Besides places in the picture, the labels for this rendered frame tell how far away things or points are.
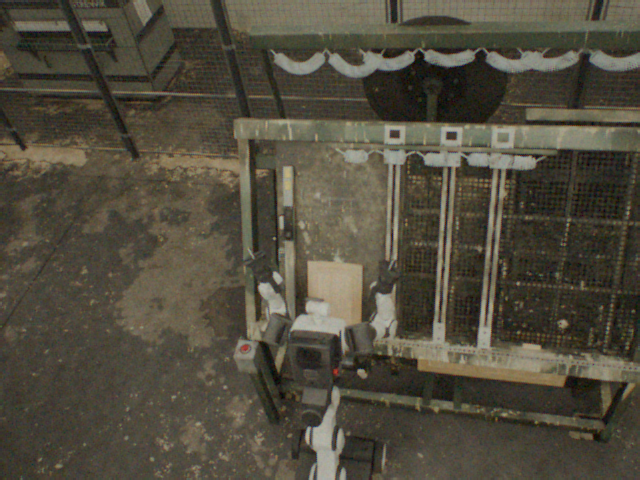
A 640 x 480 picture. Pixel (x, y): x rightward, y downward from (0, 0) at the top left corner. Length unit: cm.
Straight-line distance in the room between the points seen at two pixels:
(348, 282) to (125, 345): 222
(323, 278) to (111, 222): 304
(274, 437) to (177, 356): 104
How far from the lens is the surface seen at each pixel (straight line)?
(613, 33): 332
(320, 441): 343
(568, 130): 303
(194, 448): 434
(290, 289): 344
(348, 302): 341
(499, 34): 326
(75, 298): 548
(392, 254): 324
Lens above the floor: 379
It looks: 47 degrees down
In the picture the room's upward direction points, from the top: 11 degrees counter-clockwise
